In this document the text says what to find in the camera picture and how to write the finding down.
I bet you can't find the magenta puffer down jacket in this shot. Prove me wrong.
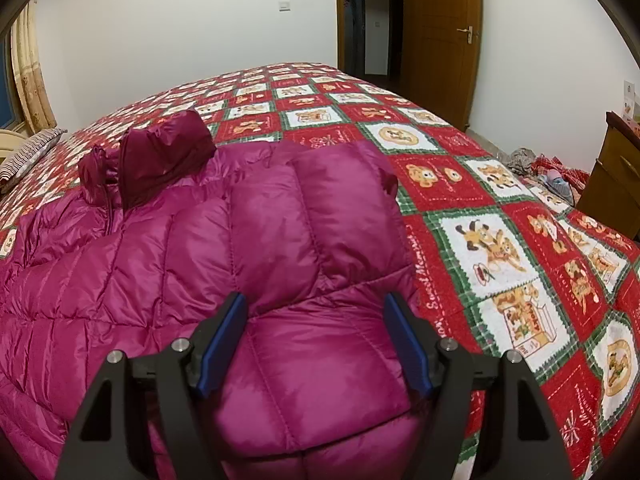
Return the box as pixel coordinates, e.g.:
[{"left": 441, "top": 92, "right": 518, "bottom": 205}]
[{"left": 1, "top": 110, "right": 422, "bottom": 479}]

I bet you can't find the clothes pile on floor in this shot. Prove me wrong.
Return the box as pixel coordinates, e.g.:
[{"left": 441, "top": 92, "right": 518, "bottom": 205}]
[{"left": 498, "top": 148, "right": 589, "bottom": 206}]

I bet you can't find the red patterned bear bedspread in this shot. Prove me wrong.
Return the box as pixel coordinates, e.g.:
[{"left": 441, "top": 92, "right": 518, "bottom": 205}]
[{"left": 1, "top": 63, "right": 639, "bottom": 479}]

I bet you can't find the brown wooden dresser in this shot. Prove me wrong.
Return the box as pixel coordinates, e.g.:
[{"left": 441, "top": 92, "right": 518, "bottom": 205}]
[{"left": 576, "top": 112, "right": 640, "bottom": 240}]

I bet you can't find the striped grey pillow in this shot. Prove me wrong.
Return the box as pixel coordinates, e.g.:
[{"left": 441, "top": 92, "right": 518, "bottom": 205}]
[{"left": 1, "top": 128, "right": 67, "bottom": 195}]

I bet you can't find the cream wooden headboard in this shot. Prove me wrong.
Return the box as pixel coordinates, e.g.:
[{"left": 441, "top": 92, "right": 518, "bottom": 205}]
[{"left": 0, "top": 129, "right": 27, "bottom": 160}]

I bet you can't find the beige curtain right panel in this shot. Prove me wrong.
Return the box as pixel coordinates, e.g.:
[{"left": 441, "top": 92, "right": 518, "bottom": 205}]
[{"left": 10, "top": 0, "right": 58, "bottom": 134}]

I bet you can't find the blue window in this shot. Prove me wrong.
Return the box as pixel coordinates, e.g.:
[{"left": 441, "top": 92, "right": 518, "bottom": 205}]
[{"left": 0, "top": 39, "right": 22, "bottom": 129}]

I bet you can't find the white card on dresser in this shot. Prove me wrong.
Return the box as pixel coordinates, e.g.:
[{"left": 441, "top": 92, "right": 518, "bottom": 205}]
[{"left": 623, "top": 80, "right": 636, "bottom": 122}]

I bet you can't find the brown wooden door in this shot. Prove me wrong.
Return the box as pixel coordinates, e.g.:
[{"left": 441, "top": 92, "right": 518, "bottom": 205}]
[{"left": 400, "top": 0, "right": 483, "bottom": 130}]

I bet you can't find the metal door handle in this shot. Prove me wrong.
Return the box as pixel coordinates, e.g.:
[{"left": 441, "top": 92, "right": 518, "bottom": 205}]
[{"left": 457, "top": 26, "right": 474, "bottom": 44}]

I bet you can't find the dark brown door frame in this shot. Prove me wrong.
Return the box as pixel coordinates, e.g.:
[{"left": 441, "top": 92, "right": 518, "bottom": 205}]
[{"left": 334, "top": 0, "right": 407, "bottom": 82}]

